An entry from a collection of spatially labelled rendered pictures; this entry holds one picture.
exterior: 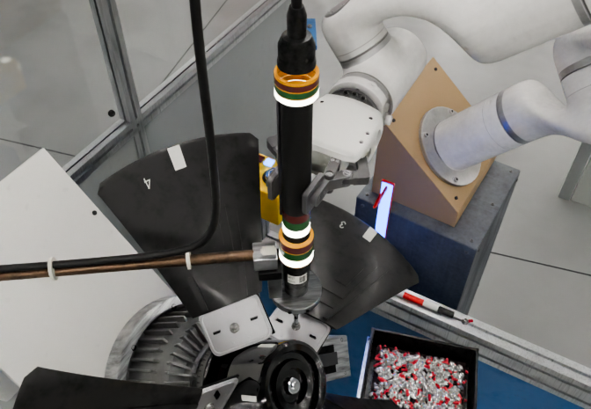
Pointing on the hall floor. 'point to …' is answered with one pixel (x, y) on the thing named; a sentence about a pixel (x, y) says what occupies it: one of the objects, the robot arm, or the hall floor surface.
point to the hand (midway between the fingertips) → (295, 186)
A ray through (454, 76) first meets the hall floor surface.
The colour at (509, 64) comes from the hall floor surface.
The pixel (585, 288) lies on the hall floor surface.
